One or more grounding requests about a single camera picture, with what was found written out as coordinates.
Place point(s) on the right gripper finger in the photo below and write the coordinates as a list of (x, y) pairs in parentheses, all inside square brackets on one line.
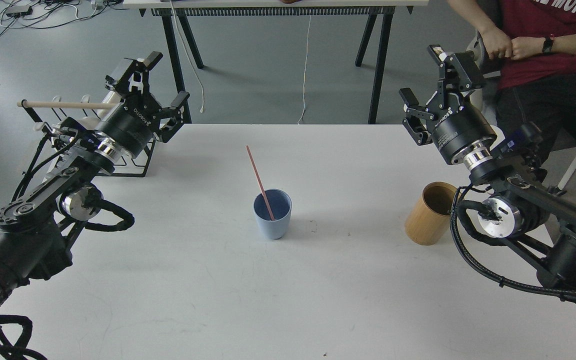
[(458, 72), (420, 120)]

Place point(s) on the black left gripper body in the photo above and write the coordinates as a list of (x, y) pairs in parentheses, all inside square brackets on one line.
[(132, 125)]

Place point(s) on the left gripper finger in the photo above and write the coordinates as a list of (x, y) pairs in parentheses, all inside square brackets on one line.
[(130, 80), (169, 120)]

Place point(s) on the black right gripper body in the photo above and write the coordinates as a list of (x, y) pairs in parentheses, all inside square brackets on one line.
[(458, 130)]

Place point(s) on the pink chopstick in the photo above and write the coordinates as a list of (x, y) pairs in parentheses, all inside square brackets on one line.
[(260, 184)]

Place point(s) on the blue plastic cup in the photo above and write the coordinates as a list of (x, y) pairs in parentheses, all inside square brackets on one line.
[(282, 207)]

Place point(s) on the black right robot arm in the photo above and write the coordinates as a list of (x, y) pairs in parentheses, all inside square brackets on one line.
[(505, 204)]

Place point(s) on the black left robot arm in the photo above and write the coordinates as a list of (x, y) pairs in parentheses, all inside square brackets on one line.
[(39, 227)]

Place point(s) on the bamboo wooden cup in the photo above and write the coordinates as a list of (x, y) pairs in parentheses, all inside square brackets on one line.
[(429, 219)]

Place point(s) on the background table with black legs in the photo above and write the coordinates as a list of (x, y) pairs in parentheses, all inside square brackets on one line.
[(277, 39)]

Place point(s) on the person in red shirt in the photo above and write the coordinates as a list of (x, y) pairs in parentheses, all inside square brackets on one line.
[(536, 44)]

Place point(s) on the wooden dowel rod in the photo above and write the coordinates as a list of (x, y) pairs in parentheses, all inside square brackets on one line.
[(27, 104)]

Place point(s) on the black wire rack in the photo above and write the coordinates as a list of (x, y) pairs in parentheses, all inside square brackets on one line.
[(126, 166)]

